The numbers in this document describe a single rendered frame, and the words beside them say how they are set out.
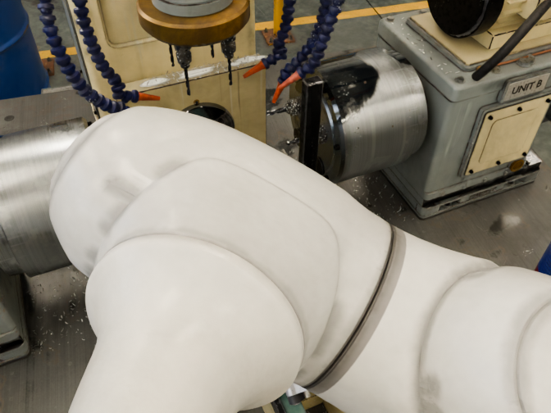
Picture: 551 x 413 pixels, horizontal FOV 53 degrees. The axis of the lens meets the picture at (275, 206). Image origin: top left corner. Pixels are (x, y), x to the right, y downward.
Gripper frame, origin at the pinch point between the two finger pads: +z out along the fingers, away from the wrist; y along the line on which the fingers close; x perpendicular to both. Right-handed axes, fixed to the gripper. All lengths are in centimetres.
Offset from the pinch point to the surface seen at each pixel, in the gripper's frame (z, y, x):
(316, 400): 35.6, -7.8, 9.4
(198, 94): 38, -6, -51
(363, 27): 225, -159, -157
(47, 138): 28, 23, -45
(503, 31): 21, -63, -43
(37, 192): 27, 26, -36
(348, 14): 234, -158, -172
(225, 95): 40, -11, -51
